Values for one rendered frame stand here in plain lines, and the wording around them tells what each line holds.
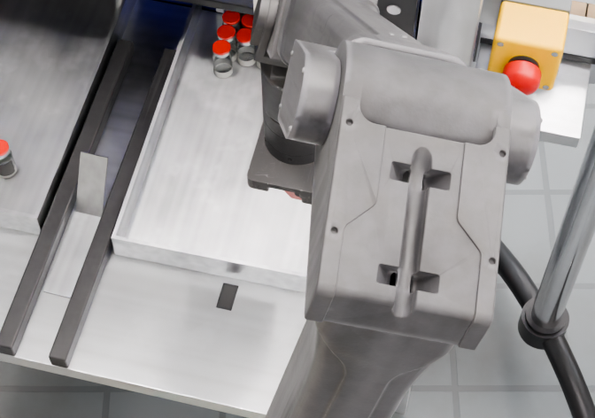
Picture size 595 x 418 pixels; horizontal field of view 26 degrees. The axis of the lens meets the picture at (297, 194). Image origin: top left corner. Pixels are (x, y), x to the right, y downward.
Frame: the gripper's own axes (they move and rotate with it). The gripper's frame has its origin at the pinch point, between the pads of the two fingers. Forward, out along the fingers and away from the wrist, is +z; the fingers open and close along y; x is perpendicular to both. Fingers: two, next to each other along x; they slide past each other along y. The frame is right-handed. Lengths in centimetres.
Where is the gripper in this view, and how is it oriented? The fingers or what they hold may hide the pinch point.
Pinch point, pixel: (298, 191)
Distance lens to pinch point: 116.0
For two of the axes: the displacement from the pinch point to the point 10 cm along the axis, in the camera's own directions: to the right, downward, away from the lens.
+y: 2.4, -8.4, 5.0
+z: 0.1, 5.1, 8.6
